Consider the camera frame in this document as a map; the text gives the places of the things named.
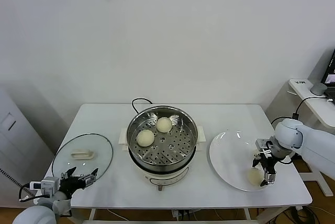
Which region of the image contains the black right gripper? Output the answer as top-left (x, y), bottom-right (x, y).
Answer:
top-left (251, 153), bottom-right (278, 186)

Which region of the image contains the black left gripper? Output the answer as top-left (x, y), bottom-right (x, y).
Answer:
top-left (58, 166), bottom-right (99, 196)

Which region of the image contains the white steamed baozi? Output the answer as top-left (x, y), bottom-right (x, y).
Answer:
top-left (247, 169), bottom-right (265, 186)
top-left (156, 117), bottom-right (173, 133)
top-left (136, 129), bottom-right (155, 148)

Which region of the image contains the round glass lid cream handle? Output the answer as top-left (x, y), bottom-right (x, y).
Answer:
top-left (51, 133), bottom-right (114, 189)

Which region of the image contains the perforated steel steamer basket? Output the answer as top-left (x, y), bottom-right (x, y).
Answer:
top-left (126, 105), bottom-right (199, 167)

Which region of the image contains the white round plate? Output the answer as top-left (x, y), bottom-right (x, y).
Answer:
top-left (208, 130), bottom-right (277, 193)

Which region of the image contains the grey cabinet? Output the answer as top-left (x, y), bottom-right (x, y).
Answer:
top-left (0, 82), bottom-right (57, 208)

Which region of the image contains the cream electric cooker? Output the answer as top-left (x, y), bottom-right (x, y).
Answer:
top-left (119, 126), bottom-right (206, 192)

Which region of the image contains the grey round desk object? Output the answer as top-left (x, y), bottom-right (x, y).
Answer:
top-left (310, 82), bottom-right (328, 96)

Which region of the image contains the dark laptop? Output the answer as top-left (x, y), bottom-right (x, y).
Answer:
top-left (320, 48), bottom-right (335, 98)

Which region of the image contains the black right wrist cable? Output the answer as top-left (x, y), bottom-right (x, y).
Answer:
top-left (276, 155), bottom-right (295, 165)

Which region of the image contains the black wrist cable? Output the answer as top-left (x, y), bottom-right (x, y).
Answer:
top-left (17, 183), bottom-right (40, 203)
top-left (276, 155), bottom-right (295, 165)

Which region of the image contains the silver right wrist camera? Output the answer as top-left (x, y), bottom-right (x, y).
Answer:
top-left (255, 137), bottom-right (273, 158)

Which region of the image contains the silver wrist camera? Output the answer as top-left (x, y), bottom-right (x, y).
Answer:
top-left (29, 177), bottom-right (60, 196)
top-left (255, 137), bottom-right (273, 158)

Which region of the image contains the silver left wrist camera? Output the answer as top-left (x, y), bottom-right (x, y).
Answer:
top-left (29, 177), bottom-right (60, 196)

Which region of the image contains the white table frame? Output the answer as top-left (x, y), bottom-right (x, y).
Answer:
top-left (59, 206), bottom-right (288, 224)

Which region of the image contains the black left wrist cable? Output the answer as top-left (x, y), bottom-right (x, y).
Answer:
top-left (17, 183), bottom-right (40, 203)

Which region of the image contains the black cooker power cord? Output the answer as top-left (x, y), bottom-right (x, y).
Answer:
top-left (131, 97), bottom-right (154, 115)

